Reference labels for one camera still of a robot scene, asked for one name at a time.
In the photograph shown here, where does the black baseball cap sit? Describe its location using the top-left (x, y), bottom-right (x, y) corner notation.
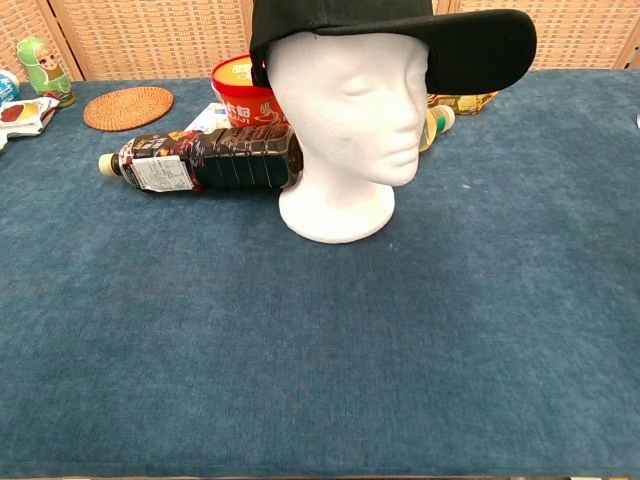
top-left (248, 0), bottom-right (539, 96)

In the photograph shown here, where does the white foam mannequin head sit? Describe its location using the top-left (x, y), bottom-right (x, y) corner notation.
top-left (264, 30), bottom-right (431, 245)

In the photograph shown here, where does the small yellow-liquid bottle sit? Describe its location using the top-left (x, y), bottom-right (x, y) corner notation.
top-left (418, 104), bottom-right (456, 153)

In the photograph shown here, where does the white printed paper packet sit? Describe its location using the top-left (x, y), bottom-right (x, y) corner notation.
top-left (184, 102), bottom-right (236, 134)

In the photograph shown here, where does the blue tablecloth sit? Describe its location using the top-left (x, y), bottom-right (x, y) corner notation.
top-left (0, 68), bottom-right (640, 479)

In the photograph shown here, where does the dark tea plastic bottle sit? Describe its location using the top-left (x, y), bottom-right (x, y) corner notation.
top-left (98, 124), bottom-right (305, 194)

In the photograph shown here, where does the red instant noodle tub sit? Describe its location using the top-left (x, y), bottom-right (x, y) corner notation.
top-left (210, 54), bottom-right (290, 129)

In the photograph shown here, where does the yellow biscuit pack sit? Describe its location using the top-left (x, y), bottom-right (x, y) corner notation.
top-left (427, 90), bottom-right (500, 117)

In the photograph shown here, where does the round woven rattan coaster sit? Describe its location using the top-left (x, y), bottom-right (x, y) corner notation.
top-left (83, 86), bottom-right (175, 133)

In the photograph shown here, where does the woven wooden folding screen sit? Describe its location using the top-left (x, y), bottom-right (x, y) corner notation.
top-left (0, 0), bottom-right (640, 82)

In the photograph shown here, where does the green matryoshka doll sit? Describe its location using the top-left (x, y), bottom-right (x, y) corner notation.
top-left (16, 36), bottom-right (77, 109)

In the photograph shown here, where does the white bun snack packet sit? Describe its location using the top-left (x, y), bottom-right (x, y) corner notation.
top-left (0, 96), bottom-right (61, 138)

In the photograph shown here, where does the blue round object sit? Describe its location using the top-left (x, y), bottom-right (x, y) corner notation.
top-left (0, 69), bottom-right (22, 107)

